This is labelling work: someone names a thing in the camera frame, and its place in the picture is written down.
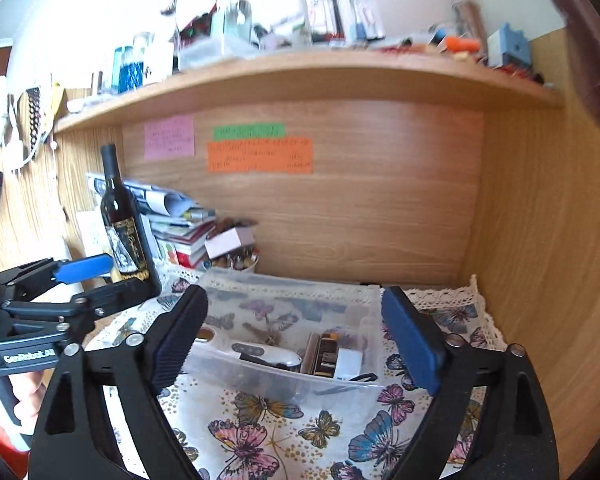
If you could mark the pile of pens and markers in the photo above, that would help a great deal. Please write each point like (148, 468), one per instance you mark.
(430, 42)

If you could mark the green pump bottle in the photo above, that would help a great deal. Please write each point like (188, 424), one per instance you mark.
(230, 15)

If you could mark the person's left hand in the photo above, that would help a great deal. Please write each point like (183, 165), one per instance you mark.
(30, 395)

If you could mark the black oblong gadget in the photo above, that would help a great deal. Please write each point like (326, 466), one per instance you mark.
(252, 359)

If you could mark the white card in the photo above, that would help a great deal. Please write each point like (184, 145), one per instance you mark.
(227, 242)

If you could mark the pink paper note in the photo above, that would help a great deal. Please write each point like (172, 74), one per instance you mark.
(170, 137)

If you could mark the small white box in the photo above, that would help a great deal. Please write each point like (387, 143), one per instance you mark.
(349, 362)

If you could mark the glass bottle with blue liquid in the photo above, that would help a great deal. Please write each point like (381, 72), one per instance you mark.
(137, 67)

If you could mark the stack of papers and books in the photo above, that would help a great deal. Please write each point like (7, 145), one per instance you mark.
(155, 195)

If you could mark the bowl of nuts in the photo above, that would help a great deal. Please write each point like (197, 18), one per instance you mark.
(235, 262)

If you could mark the blue and white toy house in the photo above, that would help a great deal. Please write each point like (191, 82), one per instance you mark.
(510, 45)

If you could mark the white handheld thermometer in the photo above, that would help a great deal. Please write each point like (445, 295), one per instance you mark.
(275, 354)

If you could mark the clear packaged item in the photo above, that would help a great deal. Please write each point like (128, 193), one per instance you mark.
(327, 10)

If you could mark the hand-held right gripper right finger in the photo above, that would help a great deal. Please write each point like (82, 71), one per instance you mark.
(410, 340)

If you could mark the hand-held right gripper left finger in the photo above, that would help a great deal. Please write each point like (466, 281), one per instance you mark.
(180, 335)

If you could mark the glass with pens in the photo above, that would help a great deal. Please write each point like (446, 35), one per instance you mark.
(467, 17)

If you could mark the wooden shelf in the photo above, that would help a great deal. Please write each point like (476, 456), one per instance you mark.
(305, 75)

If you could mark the green paper note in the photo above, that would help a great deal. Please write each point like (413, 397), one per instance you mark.
(249, 131)

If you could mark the butterfly print lace tablecloth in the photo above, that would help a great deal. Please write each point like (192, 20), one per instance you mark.
(290, 440)

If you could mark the white plastic box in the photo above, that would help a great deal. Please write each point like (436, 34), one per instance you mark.
(215, 52)

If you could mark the tall teal bottle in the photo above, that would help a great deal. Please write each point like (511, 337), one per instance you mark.
(120, 67)

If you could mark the white handwritten paper sheet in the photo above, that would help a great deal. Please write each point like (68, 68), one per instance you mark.
(87, 232)

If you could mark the black and gold box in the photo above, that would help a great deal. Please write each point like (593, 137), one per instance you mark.
(325, 360)

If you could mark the clear plastic container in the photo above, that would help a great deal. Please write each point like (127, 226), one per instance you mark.
(260, 381)

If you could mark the dark wine bottle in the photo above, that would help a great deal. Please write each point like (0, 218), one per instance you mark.
(115, 200)

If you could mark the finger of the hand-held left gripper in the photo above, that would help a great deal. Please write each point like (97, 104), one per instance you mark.
(82, 268)
(120, 295)

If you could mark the orange paper note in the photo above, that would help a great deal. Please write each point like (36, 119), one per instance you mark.
(260, 156)

